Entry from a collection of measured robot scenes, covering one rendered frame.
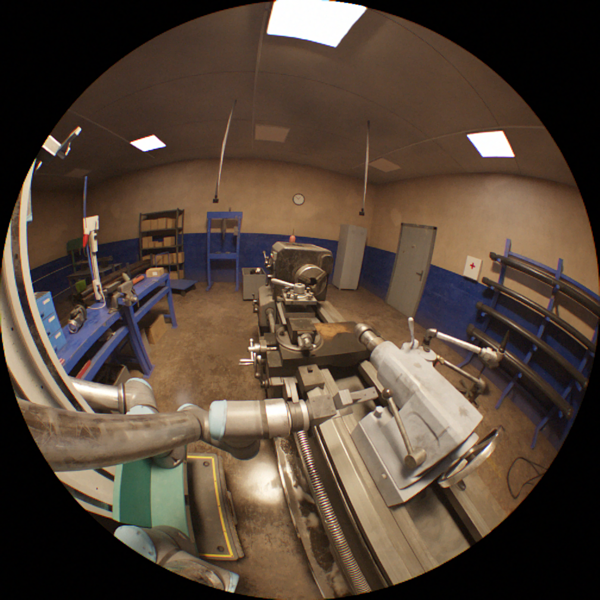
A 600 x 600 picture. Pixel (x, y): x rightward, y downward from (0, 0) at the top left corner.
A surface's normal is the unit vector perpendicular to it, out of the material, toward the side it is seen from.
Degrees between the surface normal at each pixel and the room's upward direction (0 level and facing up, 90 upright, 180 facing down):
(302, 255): 90
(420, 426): 76
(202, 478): 0
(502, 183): 90
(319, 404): 19
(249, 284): 90
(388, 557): 36
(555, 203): 90
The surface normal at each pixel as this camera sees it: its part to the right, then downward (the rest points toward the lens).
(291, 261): 0.24, 0.39
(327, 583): 0.11, -0.92
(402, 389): -0.95, -0.07
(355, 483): -0.48, -0.75
